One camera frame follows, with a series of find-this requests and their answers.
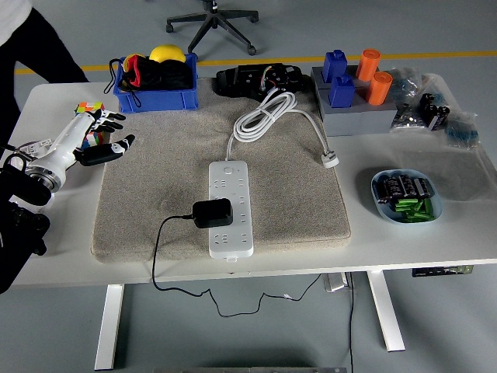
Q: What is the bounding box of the clear bag of small parts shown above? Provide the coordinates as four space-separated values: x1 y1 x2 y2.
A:
389 101 428 134

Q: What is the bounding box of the black power adapter with cord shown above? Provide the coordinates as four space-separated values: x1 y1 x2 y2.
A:
150 197 323 319

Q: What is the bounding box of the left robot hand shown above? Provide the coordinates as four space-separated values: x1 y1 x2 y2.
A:
29 109 136 175

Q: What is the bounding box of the blue plastic bin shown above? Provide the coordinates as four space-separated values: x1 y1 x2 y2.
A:
112 53 200 114

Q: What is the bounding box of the black office chair base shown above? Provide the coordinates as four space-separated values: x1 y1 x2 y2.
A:
165 0 260 56

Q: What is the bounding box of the black cylindrical capacitor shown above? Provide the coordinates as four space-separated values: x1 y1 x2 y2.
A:
413 176 434 199
374 179 389 205
401 174 419 198
386 175 405 199

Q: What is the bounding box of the white wall socket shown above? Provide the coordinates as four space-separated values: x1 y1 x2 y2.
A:
21 138 54 156

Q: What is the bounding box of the grey block base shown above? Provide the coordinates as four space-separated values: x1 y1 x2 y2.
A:
310 64 399 138

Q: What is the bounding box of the yellow ball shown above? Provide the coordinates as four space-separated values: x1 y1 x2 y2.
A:
148 44 187 64

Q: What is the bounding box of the clear bag of blue components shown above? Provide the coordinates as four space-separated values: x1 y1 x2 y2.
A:
443 111 481 152

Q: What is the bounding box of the multicolour puzzle cube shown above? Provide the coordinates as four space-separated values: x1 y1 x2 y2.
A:
73 101 106 151

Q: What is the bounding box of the white power strip with cord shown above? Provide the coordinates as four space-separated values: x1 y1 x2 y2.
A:
208 92 341 263

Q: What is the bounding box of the person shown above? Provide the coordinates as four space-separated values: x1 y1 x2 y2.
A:
0 0 89 147

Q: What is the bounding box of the black hanging cable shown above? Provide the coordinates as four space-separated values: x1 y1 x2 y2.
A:
346 271 355 373

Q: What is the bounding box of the green stick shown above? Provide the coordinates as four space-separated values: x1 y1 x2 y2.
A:
399 211 432 223
413 197 434 218
394 198 419 213

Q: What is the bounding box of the light blue bowl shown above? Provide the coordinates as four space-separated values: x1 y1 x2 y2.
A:
370 168 444 225

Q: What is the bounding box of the black table control panel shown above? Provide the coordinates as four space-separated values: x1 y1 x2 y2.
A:
412 265 474 278

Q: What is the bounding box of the white table leg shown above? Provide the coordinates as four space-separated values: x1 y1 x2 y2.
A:
367 270 407 353
94 284 125 371

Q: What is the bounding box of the flat clear plastic bag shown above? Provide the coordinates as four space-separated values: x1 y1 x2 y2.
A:
391 143 497 203

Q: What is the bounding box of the clear crumpled plastic bag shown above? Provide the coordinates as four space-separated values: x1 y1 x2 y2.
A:
388 66 424 103

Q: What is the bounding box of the black electronic device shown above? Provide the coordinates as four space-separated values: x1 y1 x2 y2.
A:
215 62 304 103

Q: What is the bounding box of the metal bracket under table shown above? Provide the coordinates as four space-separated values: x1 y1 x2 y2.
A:
322 273 349 292

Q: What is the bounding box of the clear bag of black capacitors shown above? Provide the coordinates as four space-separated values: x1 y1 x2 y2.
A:
417 92 452 132

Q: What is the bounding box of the blue plastic block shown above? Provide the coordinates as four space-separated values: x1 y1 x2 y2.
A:
321 49 348 83
328 74 356 109

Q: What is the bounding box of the grey-brown mat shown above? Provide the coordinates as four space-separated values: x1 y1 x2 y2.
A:
90 77 353 264

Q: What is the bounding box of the orange cylinder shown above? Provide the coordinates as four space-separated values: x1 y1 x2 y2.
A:
367 71 394 106
355 48 381 82

